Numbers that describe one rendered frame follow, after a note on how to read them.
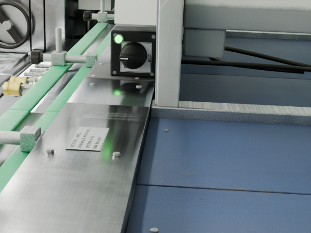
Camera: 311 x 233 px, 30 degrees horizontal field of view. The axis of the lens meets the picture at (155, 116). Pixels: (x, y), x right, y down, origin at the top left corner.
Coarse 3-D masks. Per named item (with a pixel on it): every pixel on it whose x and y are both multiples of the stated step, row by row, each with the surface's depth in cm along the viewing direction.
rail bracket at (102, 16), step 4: (104, 0) 169; (100, 4) 170; (104, 4) 170; (100, 8) 170; (104, 8) 170; (84, 12) 170; (88, 12) 170; (100, 12) 170; (104, 12) 170; (84, 16) 170; (88, 16) 170; (92, 16) 170; (96, 16) 170; (100, 16) 170; (104, 16) 170; (108, 16) 170; (112, 16) 170; (84, 20) 171; (88, 20) 171; (100, 20) 170; (104, 20) 170
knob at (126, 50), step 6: (132, 42) 96; (126, 48) 95; (132, 48) 95; (138, 48) 95; (144, 48) 97; (120, 54) 97; (126, 54) 95; (132, 54) 95; (138, 54) 95; (144, 54) 96; (120, 60) 95; (126, 60) 95; (132, 60) 94; (138, 60) 94; (144, 60) 95; (126, 66) 96; (132, 66) 96; (138, 66) 96
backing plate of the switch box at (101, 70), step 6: (96, 66) 106; (102, 66) 106; (108, 66) 106; (90, 72) 101; (96, 72) 101; (102, 72) 101; (108, 72) 101; (96, 78) 98; (102, 78) 98; (108, 78) 98; (114, 78) 98; (120, 78) 98; (126, 78) 98; (132, 78) 98; (138, 78) 98; (144, 78) 98; (150, 78) 98
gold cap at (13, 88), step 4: (4, 84) 147; (8, 84) 147; (12, 84) 147; (16, 84) 147; (20, 84) 147; (4, 88) 146; (8, 88) 146; (12, 88) 146; (16, 88) 146; (4, 92) 147; (8, 92) 147; (12, 92) 147; (16, 92) 147
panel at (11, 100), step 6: (30, 66) 226; (0, 90) 190; (0, 96) 186; (6, 96) 186; (12, 96) 186; (18, 96) 187; (0, 102) 180; (6, 102) 180; (12, 102) 180; (0, 108) 174; (6, 108) 174; (0, 114) 168
